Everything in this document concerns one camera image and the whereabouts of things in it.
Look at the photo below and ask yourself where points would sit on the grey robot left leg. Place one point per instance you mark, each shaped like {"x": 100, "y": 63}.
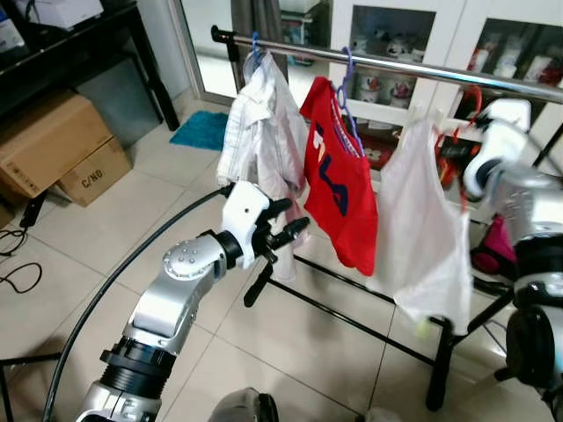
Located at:
{"x": 242, "y": 406}

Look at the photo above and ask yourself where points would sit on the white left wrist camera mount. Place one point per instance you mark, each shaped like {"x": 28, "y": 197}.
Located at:
{"x": 242, "y": 215}

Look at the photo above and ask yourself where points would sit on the grey robot leg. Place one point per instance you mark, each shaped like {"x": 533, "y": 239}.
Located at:
{"x": 380, "y": 415}
{"x": 242, "y": 406}

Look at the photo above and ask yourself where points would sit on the grey robot right leg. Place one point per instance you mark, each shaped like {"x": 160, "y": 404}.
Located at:
{"x": 380, "y": 415}

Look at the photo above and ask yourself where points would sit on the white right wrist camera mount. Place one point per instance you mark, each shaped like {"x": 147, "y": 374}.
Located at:
{"x": 497, "y": 149}

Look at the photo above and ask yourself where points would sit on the pale white t-shirt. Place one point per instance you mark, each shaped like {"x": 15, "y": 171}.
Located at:
{"x": 422, "y": 237}

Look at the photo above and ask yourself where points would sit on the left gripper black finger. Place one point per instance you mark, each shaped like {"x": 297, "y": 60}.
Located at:
{"x": 279, "y": 209}
{"x": 290, "y": 233}

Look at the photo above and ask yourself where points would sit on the large cardboard box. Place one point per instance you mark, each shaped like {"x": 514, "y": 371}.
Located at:
{"x": 44, "y": 141}

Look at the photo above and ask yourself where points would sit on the small printed cardboard box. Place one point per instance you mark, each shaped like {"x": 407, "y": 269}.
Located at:
{"x": 97, "y": 176}

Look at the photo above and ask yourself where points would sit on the grey curtain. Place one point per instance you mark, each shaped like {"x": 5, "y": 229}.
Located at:
{"x": 257, "y": 22}

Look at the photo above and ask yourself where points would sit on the white button shirt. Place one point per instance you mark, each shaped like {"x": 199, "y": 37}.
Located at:
{"x": 259, "y": 132}

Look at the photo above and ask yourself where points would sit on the black table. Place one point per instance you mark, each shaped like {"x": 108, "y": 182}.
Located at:
{"x": 53, "y": 66}

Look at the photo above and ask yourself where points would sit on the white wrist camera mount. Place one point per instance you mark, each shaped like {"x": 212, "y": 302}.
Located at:
{"x": 242, "y": 215}
{"x": 497, "y": 149}

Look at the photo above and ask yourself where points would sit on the pink vacuum cleaner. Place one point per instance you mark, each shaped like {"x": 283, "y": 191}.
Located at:
{"x": 497, "y": 251}

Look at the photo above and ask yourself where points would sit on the blue plastic hanger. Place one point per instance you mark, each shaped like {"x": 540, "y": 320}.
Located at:
{"x": 256, "y": 44}

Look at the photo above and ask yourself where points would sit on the red shirt with navy letters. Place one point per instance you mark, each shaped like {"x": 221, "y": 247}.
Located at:
{"x": 339, "y": 202}

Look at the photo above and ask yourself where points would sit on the white-framed glass door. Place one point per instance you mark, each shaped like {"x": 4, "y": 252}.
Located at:
{"x": 198, "y": 44}

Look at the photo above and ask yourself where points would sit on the grey board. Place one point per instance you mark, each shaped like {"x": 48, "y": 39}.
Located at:
{"x": 119, "y": 101}

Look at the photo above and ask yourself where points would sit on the white glass-door cabinet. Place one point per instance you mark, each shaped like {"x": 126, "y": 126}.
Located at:
{"x": 449, "y": 26}

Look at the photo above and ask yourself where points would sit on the teal floor mat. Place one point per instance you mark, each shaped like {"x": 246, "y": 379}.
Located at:
{"x": 201, "y": 130}

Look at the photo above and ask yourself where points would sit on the white box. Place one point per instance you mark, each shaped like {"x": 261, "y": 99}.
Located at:
{"x": 66, "y": 10}

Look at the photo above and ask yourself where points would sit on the steel rail clothes rack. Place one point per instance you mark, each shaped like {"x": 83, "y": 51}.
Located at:
{"x": 413, "y": 67}

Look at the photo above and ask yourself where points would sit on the purple plastic hanger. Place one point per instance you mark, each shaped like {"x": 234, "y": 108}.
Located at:
{"x": 348, "y": 79}

